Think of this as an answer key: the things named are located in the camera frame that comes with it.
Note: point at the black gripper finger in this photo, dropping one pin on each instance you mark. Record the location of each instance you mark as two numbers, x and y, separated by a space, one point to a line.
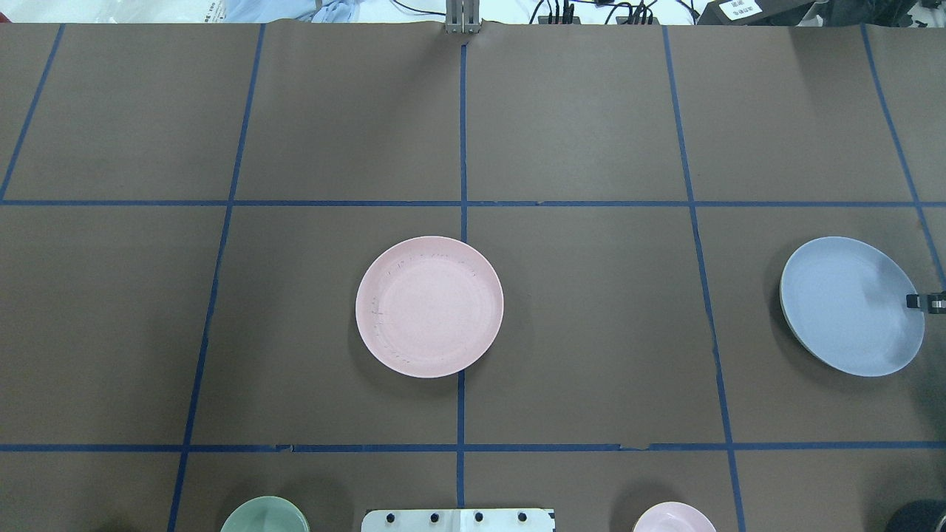
931 303

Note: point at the pink plate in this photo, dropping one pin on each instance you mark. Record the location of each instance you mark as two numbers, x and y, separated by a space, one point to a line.
429 307

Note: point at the green plate under blue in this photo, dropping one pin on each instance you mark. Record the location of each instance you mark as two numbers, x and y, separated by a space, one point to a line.
788 319

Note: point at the black round object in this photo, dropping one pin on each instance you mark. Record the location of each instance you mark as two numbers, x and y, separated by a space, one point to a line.
919 515

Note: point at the small pink bowl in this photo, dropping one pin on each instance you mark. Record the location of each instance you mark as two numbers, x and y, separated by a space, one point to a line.
673 516

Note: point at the black box with label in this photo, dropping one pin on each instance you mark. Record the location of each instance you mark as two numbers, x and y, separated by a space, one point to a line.
761 13

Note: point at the white mounting plate with bolts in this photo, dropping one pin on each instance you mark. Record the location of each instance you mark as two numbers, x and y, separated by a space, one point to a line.
460 519

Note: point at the green bowl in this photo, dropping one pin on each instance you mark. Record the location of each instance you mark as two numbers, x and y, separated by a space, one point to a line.
266 513

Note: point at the light blue cloth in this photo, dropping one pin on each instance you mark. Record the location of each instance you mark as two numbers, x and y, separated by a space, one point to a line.
259 12

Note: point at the grey metal post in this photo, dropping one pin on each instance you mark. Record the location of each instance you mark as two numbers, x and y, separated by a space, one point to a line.
462 17

